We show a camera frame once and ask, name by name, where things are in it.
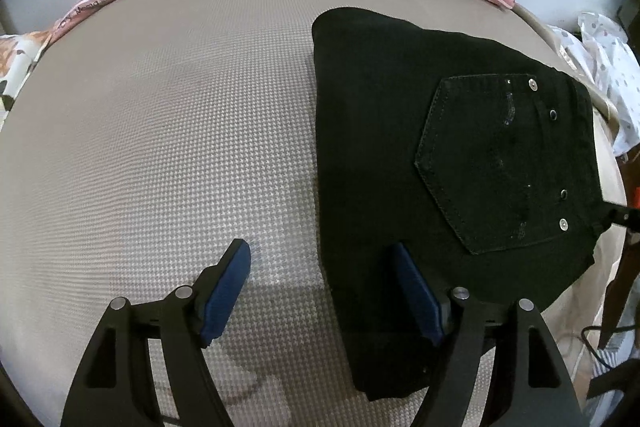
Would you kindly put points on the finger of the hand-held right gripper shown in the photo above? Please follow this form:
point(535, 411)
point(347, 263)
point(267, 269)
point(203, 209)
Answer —
point(625, 214)

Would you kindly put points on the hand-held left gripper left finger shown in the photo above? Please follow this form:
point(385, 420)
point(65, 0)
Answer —
point(225, 297)

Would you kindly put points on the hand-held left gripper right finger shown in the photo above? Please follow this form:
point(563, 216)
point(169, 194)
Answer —
point(417, 297)

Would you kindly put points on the black pants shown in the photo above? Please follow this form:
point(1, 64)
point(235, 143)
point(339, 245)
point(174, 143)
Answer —
point(375, 132)

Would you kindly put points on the dark brown panel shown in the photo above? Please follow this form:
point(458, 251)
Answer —
point(620, 297)

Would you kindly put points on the white dotted cloth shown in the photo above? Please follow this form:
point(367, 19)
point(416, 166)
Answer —
point(615, 57)

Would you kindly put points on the beige textured bed sheet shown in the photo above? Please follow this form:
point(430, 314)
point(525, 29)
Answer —
point(150, 132)

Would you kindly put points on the white orange floral cloth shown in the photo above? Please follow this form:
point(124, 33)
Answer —
point(20, 67)

